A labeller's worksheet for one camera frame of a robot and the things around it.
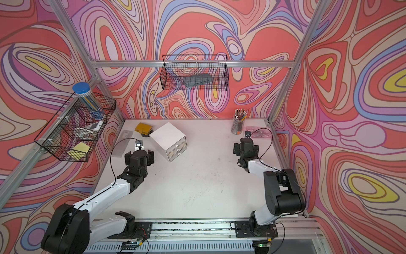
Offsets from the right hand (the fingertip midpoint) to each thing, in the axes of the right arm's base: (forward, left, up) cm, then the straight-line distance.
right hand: (246, 148), depth 95 cm
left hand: (-5, +60, +8) cm, 61 cm away
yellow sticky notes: (-9, +84, +19) cm, 87 cm away
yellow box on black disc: (+20, +66, -1) cm, 69 cm away
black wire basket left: (-3, +89, +24) cm, 92 cm away
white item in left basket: (-2, +77, +26) cm, 81 cm away
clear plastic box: (+12, +83, -6) cm, 84 cm away
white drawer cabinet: (+3, +45, +6) cm, 46 cm away
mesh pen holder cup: (+20, +1, +8) cm, 22 cm away
